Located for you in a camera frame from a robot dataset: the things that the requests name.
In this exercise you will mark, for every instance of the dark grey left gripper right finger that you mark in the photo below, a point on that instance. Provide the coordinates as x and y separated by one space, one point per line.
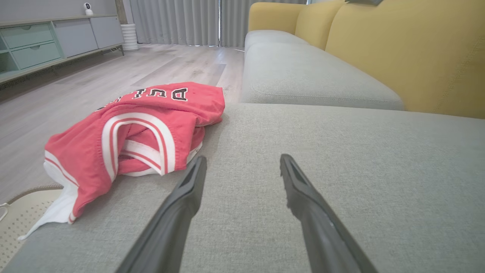
322 242

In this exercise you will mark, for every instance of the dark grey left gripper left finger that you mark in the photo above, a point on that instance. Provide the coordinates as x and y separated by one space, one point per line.
170 235

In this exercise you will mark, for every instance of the red shirt with white sleeves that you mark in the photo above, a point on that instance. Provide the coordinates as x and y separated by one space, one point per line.
75 159

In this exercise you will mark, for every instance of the large grey sofa seat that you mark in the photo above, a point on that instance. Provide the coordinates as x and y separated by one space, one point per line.
341 170

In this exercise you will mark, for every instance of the cream perforated laundry basket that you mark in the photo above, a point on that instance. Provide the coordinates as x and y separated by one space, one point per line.
26 216

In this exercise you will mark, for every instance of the white ribbed plant pot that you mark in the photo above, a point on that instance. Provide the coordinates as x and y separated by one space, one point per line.
129 37

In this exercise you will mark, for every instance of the large yellow sofa back cushion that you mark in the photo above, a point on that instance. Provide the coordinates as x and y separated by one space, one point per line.
409 49

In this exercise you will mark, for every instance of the grey and green low cabinet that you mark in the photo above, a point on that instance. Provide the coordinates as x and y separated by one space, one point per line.
72 38

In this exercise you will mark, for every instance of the indoor tree with brown trunk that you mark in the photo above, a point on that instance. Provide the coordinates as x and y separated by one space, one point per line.
121 11

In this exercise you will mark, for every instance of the dark grey flat object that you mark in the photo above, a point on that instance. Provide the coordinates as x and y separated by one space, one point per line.
363 2

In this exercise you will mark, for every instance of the small white security camera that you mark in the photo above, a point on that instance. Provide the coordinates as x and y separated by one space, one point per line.
88 8

